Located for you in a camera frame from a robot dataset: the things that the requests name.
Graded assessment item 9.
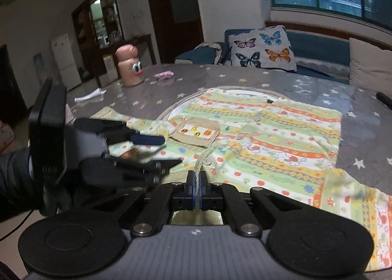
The white tissue paper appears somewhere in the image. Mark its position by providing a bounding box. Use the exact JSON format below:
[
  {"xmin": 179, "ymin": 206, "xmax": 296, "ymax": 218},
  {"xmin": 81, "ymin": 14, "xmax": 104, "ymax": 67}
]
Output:
[{"xmin": 74, "ymin": 88, "xmax": 107, "ymax": 103}]

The small pink scrunchie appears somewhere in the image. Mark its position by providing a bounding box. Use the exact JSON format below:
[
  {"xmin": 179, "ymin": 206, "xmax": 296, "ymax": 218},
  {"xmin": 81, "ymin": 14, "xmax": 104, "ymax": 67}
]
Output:
[{"xmin": 155, "ymin": 70, "xmax": 175, "ymax": 81}]

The person's left forearm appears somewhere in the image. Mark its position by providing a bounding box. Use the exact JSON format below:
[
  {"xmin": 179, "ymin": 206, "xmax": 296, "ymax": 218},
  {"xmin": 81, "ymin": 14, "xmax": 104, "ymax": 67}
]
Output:
[{"xmin": 0, "ymin": 148, "xmax": 43, "ymax": 222}]

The butterfly print pillow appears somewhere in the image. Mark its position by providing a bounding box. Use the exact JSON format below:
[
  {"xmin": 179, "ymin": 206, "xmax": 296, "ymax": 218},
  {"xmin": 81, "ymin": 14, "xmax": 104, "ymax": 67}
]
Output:
[{"xmin": 229, "ymin": 25, "xmax": 297, "ymax": 72}]

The white refrigerator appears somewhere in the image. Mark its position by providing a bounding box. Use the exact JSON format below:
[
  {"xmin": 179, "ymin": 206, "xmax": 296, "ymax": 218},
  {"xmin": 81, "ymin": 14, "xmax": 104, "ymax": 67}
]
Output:
[{"xmin": 50, "ymin": 34, "xmax": 82, "ymax": 91}]

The wooden display cabinet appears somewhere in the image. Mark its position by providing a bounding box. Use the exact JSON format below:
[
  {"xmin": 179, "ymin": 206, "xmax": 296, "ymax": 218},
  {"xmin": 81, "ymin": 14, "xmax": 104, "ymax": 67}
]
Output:
[{"xmin": 72, "ymin": 0, "xmax": 124, "ymax": 85}]

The blue sofa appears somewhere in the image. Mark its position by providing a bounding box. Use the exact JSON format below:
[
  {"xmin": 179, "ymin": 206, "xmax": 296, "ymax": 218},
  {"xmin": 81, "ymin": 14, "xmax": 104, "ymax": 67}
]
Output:
[{"xmin": 174, "ymin": 21, "xmax": 392, "ymax": 85}]

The round built-in induction cooker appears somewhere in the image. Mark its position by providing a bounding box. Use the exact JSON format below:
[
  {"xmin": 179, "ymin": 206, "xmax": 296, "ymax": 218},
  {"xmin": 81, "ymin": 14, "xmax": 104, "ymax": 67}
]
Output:
[{"xmin": 156, "ymin": 86, "xmax": 294, "ymax": 121}]

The green printed children's shirt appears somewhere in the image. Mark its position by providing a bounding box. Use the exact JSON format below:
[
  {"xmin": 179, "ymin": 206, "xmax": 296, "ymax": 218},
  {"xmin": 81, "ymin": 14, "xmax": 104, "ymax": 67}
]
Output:
[{"xmin": 92, "ymin": 87, "xmax": 392, "ymax": 271}]

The beige pillow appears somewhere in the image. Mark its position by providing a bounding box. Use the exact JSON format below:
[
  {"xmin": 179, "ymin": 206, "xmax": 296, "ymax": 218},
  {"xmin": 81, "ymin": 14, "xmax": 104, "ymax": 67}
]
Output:
[{"xmin": 349, "ymin": 38, "xmax": 392, "ymax": 94}]

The white box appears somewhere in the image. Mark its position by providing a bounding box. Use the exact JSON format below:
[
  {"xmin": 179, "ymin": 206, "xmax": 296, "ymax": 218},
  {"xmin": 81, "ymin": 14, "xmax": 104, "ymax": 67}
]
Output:
[{"xmin": 104, "ymin": 54, "xmax": 118, "ymax": 83}]

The pink cartoon water bottle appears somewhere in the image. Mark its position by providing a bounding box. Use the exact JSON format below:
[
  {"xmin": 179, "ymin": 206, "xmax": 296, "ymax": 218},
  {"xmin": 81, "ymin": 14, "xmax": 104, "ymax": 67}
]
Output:
[{"xmin": 115, "ymin": 44, "xmax": 144, "ymax": 87}]

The dark wooden door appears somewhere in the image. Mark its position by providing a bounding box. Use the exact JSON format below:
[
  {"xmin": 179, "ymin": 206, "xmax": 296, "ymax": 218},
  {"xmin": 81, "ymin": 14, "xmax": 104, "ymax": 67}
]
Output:
[{"xmin": 142, "ymin": 0, "xmax": 204, "ymax": 65}]

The wooden side table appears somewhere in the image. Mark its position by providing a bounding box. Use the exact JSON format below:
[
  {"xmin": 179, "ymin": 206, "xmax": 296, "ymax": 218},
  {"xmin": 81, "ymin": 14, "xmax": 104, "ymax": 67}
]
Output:
[{"xmin": 98, "ymin": 34, "xmax": 157, "ymax": 88}]

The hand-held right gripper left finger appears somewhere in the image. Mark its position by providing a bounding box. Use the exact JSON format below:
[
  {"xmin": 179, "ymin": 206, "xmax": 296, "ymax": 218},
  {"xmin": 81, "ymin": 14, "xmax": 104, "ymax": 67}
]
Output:
[{"xmin": 76, "ymin": 171, "xmax": 196, "ymax": 238}]

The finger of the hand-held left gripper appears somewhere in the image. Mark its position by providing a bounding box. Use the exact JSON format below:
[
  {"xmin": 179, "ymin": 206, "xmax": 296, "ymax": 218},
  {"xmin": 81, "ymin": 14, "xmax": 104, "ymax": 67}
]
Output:
[
  {"xmin": 81, "ymin": 158, "xmax": 183, "ymax": 189},
  {"xmin": 75, "ymin": 118, "xmax": 166, "ymax": 146}
]

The cream blanket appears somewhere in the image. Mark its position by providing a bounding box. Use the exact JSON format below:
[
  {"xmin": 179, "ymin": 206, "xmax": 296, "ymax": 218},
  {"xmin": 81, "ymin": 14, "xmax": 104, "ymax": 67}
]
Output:
[{"xmin": 196, "ymin": 42, "xmax": 225, "ymax": 65}]

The grey star print tablecloth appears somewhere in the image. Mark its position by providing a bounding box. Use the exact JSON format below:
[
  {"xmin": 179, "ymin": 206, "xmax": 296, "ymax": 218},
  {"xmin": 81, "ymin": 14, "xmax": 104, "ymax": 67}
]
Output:
[{"xmin": 66, "ymin": 63, "xmax": 392, "ymax": 271}]

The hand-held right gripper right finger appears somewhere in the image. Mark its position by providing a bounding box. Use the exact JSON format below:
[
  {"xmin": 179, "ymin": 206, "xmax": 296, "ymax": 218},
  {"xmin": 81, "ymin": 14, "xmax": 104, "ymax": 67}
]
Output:
[{"xmin": 199, "ymin": 173, "xmax": 310, "ymax": 237}]

